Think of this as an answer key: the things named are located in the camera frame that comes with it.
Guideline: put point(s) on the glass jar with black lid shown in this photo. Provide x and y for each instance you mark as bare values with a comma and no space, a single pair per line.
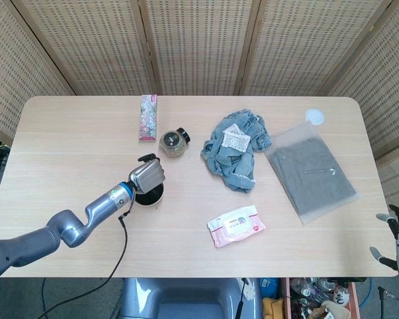
171,143

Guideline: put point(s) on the crumpled blue denim garment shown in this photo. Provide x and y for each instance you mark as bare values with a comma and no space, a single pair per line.
229,166

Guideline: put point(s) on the white perforated bracket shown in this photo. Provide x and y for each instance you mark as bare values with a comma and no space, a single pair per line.
249,290

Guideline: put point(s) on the cup of dark coffee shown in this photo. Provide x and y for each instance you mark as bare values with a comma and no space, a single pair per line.
151,200

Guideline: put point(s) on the yellow cloth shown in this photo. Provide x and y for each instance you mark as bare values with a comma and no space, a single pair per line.
272,307

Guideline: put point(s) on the woven bamboo folding screen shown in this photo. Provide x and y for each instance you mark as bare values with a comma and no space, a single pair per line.
199,46

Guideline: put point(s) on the red crate of clutter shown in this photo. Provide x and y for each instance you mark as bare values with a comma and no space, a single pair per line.
316,299

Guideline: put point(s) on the blue box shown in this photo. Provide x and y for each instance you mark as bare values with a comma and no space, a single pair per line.
269,286

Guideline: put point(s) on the grey garment in plastic bag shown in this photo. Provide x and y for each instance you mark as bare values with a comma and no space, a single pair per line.
311,172

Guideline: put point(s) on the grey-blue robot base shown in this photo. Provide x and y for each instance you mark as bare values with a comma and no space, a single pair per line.
186,299

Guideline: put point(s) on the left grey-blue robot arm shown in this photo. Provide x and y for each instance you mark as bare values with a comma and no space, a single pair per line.
70,229

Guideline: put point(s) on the pink wet wipes pack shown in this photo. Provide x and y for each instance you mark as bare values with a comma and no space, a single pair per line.
236,226

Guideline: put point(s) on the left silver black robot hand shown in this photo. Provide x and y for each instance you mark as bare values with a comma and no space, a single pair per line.
148,176

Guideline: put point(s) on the pink floral cardboard box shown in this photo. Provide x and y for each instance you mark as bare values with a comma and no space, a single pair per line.
148,116

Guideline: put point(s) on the white round disc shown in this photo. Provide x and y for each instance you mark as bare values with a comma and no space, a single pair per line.
314,117

